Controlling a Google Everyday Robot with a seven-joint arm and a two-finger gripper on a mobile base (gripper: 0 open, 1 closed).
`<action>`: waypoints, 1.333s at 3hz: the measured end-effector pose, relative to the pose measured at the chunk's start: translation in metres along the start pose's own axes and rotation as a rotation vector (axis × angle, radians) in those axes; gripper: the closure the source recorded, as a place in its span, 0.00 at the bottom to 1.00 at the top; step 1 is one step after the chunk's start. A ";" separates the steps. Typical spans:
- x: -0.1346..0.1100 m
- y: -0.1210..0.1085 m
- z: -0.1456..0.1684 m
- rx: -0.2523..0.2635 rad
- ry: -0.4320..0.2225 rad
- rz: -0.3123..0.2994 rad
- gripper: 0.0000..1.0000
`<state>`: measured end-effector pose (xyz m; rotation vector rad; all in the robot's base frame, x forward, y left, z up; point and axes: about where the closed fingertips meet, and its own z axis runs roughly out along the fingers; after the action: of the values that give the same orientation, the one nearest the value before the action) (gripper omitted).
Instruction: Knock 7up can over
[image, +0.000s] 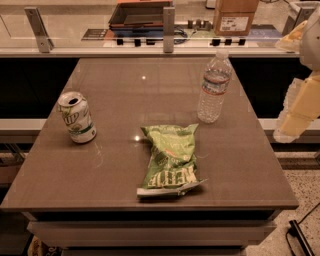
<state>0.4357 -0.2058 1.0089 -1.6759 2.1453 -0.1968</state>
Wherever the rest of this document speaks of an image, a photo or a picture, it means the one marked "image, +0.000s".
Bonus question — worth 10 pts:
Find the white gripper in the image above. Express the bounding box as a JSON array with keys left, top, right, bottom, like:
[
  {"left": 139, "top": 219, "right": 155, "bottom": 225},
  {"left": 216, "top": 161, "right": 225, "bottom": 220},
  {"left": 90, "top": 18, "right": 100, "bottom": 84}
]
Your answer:
[{"left": 273, "top": 7, "right": 320, "bottom": 143}]

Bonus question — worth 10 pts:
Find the green white 7up can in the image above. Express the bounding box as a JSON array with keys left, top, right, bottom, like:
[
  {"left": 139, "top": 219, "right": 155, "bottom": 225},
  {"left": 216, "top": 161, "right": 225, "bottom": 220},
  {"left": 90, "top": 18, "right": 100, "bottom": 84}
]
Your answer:
[{"left": 58, "top": 91, "right": 97, "bottom": 144}]

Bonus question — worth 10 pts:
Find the clear plastic water bottle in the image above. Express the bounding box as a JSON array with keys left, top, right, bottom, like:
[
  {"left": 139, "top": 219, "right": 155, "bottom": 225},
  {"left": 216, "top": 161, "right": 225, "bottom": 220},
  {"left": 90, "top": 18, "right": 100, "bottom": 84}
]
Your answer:
[{"left": 197, "top": 49, "right": 232, "bottom": 123}]

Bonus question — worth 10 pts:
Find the cardboard box with label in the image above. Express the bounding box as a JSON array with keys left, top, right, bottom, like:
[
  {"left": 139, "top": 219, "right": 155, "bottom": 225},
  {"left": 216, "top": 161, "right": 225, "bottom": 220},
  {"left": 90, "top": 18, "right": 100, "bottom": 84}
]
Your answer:
[{"left": 213, "top": 0, "right": 259, "bottom": 36}]

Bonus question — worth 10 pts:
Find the green chip bag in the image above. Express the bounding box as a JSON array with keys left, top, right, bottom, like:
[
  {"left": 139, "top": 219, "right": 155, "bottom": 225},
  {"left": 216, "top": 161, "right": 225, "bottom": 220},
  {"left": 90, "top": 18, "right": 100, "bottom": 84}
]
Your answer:
[{"left": 137, "top": 124, "right": 203, "bottom": 198}]

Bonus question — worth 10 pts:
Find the dark metal tray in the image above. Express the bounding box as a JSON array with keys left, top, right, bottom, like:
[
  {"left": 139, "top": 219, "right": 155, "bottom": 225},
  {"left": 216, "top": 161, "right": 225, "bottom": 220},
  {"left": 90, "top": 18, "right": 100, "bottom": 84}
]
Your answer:
[{"left": 109, "top": 0, "right": 173, "bottom": 28}]

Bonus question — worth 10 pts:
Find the right metal bracket post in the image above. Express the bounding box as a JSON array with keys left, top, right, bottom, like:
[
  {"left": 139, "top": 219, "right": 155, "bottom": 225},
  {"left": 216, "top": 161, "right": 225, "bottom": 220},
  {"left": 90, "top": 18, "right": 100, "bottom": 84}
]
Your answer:
[{"left": 282, "top": 1, "right": 320, "bottom": 35}]

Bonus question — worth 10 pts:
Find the metal bracket post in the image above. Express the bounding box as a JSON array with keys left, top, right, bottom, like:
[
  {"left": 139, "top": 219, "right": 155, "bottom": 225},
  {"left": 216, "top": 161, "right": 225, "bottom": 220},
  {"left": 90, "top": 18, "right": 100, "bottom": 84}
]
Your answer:
[
  {"left": 282, "top": 1, "right": 320, "bottom": 35},
  {"left": 24, "top": 7, "right": 54, "bottom": 53},
  {"left": 163, "top": 7, "right": 175, "bottom": 53}
]

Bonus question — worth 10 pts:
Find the middle metal bracket post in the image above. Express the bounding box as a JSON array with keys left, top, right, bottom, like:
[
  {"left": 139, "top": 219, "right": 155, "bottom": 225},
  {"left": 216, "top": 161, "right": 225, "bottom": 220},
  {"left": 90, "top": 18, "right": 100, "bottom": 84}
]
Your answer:
[{"left": 163, "top": 7, "right": 175, "bottom": 53}]

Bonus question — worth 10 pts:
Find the black cable on floor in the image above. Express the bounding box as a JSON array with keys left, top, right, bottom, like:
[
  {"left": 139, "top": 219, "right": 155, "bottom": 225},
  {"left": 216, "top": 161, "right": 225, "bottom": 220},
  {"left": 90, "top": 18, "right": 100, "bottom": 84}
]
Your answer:
[{"left": 285, "top": 201, "right": 320, "bottom": 256}]

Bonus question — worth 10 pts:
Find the left metal bracket post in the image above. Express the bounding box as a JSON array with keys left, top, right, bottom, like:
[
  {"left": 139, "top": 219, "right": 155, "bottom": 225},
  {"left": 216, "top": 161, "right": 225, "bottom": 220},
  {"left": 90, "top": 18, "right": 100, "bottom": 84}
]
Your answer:
[{"left": 24, "top": 7, "right": 54, "bottom": 53}]

